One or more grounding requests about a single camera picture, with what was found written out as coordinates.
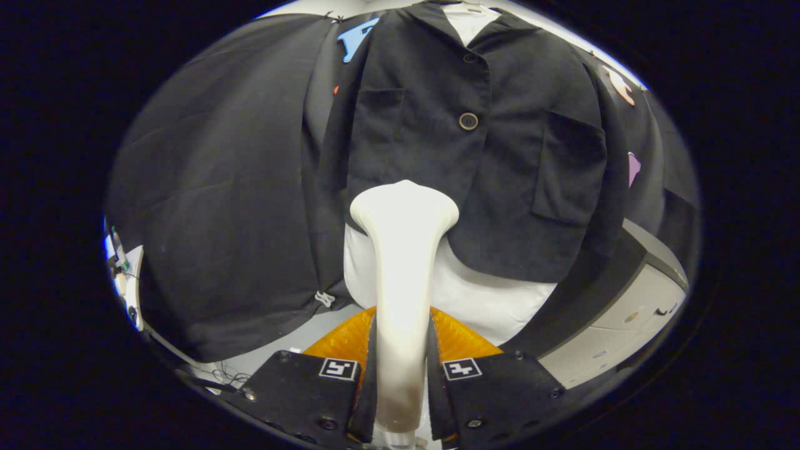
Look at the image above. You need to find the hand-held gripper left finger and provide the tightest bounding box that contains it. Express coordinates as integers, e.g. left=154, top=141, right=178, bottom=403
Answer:
left=241, top=306, right=379, bottom=450

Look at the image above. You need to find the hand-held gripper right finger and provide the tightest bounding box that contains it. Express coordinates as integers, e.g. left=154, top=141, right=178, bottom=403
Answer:
left=428, top=307, right=566, bottom=450

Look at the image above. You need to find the white garment steamer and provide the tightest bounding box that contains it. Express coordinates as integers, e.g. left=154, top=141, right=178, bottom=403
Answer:
left=349, top=180, right=461, bottom=450

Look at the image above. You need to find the black jacket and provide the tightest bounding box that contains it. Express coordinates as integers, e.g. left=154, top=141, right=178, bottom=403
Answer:
left=302, top=0, right=631, bottom=298

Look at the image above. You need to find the grey and beige cabinet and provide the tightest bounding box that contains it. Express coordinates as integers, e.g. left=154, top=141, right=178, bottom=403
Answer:
left=500, top=191, right=699, bottom=389

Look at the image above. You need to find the black backdrop cloth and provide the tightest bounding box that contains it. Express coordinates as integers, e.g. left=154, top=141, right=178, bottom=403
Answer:
left=105, top=12, right=699, bottom=363

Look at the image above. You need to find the black floor cable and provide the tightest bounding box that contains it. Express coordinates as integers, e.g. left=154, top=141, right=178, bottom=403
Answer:
left=175, top=367, right=251, bottom=396

